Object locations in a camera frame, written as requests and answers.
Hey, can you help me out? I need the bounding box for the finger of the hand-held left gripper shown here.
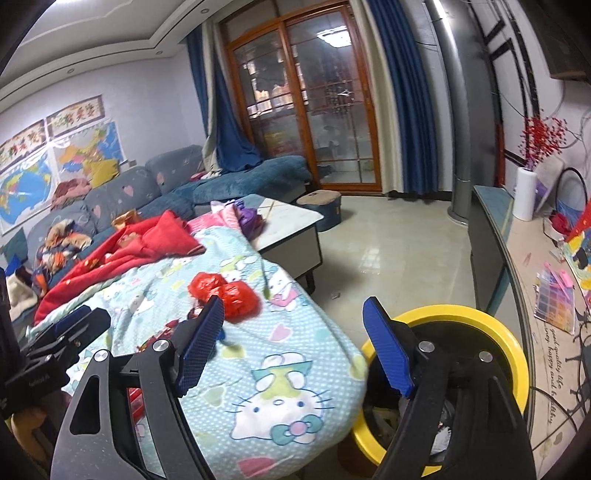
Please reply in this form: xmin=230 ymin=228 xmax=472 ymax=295
xmin=25 ymin=308 xmax=112 ymax=376
xmin=43 ymin=306 xmax=92 ymax=338

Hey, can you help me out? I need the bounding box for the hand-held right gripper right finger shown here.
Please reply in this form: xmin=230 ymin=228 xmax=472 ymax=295
xmin=362 ymin=296 xmax=536 ymax=480

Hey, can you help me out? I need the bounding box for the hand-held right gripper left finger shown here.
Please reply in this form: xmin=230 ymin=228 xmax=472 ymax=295
xmin=50 ymin=295 xmax=225 ymax=480

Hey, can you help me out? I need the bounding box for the red plastic bag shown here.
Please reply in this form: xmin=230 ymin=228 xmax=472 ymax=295
xmin=188 ymin=272 xmax=228 ymax=305
xmin=217 ymin=282 xmax=262 ymax=324

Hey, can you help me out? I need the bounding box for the yellow rimmed trash bin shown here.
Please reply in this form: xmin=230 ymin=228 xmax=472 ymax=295
xmin=353 ymin=305 xmax=531 ymax=478

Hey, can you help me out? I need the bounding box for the person's left hand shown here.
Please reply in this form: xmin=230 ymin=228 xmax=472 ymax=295
xmin=9 ymin=406 xmax=51 ymax=462

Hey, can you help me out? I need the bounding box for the cream fleece cloth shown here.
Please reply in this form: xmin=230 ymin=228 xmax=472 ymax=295
xmin=8 ymin=267 xmax=38 ymax=320

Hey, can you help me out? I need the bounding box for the colourful patterned cloth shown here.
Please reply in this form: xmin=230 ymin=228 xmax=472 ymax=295
xmin=34 ymin=219 xmax=93 ymax=282

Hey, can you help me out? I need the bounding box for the cartoon cat printed blanket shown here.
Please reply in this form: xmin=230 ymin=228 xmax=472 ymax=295
xmin=28 ymin=226 xmax=369 ymax=478

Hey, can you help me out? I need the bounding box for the red cloth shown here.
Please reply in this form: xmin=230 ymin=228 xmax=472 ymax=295
xmin=34 ymin=210 xmax=206 ymax=324

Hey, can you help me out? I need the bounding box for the pile of red clothes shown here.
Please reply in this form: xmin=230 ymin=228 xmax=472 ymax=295
xmin=51 ymin=180 xmax=93 ymax=210

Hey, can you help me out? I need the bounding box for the pink cloth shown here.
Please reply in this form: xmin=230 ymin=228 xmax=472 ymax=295
xmin=189 ymin=200 xmax=241 ymax=232

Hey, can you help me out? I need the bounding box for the world map poster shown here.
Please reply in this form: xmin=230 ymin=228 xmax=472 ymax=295
xmin=0 ymin=150 xmax=58 ymax=236

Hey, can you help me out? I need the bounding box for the purple cloth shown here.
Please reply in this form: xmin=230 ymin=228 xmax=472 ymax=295
xmin=233 ymin=200 xmax=264 ymax=236

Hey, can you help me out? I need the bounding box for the long television cabinet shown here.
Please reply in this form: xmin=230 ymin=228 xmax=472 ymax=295
xmin=467 ymin=185 xmax=591 ymax=480

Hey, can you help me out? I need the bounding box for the round blue stool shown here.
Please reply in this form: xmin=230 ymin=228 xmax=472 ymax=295
xmin=295 ymin=189 xmax=343 ymax=234

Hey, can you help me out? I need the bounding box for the yellow cushion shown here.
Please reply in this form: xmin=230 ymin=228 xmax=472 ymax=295
xmin=90 ymin=159 xmax=121 ymax=189

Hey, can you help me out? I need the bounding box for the blue heart patterned sofa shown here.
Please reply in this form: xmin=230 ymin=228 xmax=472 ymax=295
xmin=25 ymin=144 xmax=312 ymax=296

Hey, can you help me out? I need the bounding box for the white top coffee table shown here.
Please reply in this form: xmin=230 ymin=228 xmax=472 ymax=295
xmin=240 ymin=194 xmax=325 ymax=294

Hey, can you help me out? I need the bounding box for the clear bead organizer box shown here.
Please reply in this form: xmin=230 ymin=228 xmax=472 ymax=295
xmin=533 ymin=268 xmax=578 ymax=335

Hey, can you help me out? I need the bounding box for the country map poster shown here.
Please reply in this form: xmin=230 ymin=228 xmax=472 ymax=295
xmin=53 ymin=119 xmax=127 ymax=174

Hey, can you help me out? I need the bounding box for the long calligraphy banner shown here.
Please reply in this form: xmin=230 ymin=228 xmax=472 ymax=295
xmin=0 ymin=119 xmax=47 ymax=167
xmin=46 ymin=95 xmax=103 ymax=138

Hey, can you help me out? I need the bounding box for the pink plastic tool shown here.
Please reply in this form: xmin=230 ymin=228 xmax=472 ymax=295
xmin=545 ymin=261 xmax=573 ymax=289

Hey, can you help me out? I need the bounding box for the white ribbed vase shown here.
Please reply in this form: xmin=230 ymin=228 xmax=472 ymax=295
xmin=513 ymin=167 xmax=536 ymax=221

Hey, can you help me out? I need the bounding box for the colourful portrait painting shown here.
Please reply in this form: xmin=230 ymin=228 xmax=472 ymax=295
xmin=561 ymin=217 xmax=591 ymax=291

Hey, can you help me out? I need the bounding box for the blue and beige curtain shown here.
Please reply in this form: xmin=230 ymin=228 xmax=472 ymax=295
xmin=187 ymin=21 xmax=264 ymax=176
xmin=365 ymin=0 xmax=439 ymax=199

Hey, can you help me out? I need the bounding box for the grey tower air conditioner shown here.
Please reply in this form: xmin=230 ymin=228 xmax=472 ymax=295
xmin=422 ymin=0 xmax=472 ymax=227

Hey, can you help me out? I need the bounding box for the small purple canvas picture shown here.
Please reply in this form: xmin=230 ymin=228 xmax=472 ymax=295
xmin=533 ymin=157 xmax=566 ymax=217

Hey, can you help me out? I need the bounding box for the wooden sliding glass door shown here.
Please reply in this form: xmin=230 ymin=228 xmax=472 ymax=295
xmin=222 ymin=0 xmax=384 ymax=192

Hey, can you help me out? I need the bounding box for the tangle of black cables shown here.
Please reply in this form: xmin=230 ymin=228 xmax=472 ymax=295
xmin=573 ymin=300 xmax=591 ymax=416

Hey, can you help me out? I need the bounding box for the basket with black hoop handle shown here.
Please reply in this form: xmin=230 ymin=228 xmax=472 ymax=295
xmin=542 ymin=168 xmax=588 ymax=241

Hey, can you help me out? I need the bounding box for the black wall television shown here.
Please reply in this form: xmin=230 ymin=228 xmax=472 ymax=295
xmin=517 ymin=0 xmax=591 ymax=81

